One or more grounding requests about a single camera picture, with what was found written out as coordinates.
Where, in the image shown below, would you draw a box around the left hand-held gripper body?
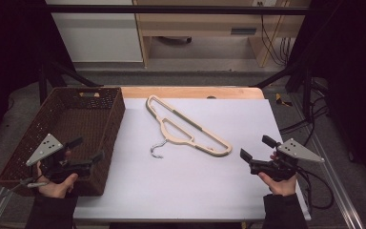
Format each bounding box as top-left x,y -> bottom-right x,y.
26,133 -> 93,184

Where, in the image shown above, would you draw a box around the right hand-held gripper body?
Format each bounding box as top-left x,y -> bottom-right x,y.
250,137 -> 326,183

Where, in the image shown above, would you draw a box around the brown woven plastic basket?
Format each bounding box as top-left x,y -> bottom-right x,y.
0,86 -> 127,198

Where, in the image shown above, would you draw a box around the beige plastic clothes hanger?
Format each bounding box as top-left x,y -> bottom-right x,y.
145,94 -> 234,159

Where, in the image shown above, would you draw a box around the person's right hand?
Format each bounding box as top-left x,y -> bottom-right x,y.
257,152 -> 298,197

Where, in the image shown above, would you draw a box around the person's left hand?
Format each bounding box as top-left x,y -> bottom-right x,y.
36,151 -> 79,199

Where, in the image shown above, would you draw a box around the yellow and black clamp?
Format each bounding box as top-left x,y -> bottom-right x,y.
274,93 -> 294,108

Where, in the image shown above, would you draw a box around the black metal stand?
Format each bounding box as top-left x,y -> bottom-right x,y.
251,59 -> 315,122
37,59 -> 105,103

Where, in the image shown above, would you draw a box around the white paper sheet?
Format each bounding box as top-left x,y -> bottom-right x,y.
72,97 -> 312,222

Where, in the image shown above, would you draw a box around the wooden table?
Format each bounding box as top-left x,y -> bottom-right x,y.
120,86 -> 265,100

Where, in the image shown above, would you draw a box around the black curtain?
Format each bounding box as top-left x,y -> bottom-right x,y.
287,0 -> 366,195
0,0 -> 76,151

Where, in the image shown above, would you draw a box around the white cabinet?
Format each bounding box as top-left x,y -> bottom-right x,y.
45,0 -> 144,64

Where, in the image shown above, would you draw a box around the light wooden desk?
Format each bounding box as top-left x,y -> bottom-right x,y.
132,0 -> 312,69

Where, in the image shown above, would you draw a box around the black horizontal metal bar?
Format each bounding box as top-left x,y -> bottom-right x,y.
44,4 -> 313,16

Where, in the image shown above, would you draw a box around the black cables on floor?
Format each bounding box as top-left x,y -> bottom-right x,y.
278,94 -> 331,147

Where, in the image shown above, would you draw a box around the left gripper grey plug cable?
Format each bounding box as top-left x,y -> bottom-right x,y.
2,177 -> 51,197

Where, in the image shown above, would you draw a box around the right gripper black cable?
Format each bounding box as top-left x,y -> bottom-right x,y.
295,166 -> 336,211

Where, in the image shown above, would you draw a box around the bundle of hanging black cables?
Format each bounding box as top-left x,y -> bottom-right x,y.
256,1 -> 293,67

